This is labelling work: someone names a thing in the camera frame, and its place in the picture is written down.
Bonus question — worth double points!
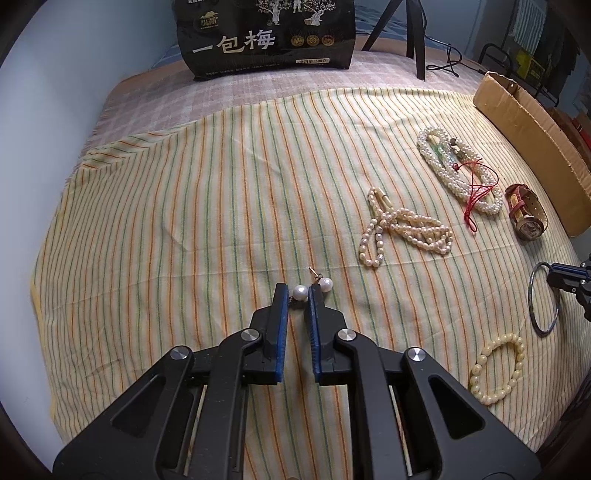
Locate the pearl earring with gold hook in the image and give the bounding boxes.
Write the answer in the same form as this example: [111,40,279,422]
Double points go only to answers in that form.
[290,284,308,304]

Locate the dark metal bangle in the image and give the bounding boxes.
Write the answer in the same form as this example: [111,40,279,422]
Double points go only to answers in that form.
[527,261,561,338]

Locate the short cream pearl necklace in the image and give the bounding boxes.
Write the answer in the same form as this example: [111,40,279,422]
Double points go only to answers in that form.
[358,185,455,269]

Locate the long white pearl necklace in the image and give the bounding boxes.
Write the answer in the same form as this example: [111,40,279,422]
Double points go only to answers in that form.
[417,126,506,234]

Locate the brown cardboard box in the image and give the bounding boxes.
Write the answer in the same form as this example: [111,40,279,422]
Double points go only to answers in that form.
[473,71,590,238]

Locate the yellow striped cloth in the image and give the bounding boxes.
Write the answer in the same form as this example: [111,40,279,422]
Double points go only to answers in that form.
[30,87,578,480]

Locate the black clothes rack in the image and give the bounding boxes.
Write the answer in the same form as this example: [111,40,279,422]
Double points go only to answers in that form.
[478,1,568,107]

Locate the yellow black box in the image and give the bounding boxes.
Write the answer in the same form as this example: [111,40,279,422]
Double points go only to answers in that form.
[515,49,546,85]

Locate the blue patterned blanket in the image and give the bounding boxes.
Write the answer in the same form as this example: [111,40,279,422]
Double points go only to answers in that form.
[152,3,407,69]

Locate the pink checked bed sheet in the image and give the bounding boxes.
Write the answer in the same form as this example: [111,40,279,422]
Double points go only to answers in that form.
[82,39,483,151]

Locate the black printed snack bag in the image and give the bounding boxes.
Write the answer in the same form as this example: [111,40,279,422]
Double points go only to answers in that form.
[172,0,356,80]

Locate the black mini tripod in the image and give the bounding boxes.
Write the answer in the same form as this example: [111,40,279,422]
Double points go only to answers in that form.
[362,0,427,81]

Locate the cream bead bracelet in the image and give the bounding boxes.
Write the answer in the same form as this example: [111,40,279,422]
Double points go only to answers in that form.
[468,333,527,407]

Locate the black power cable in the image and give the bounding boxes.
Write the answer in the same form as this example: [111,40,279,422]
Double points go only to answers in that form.
[423,34,486,79]

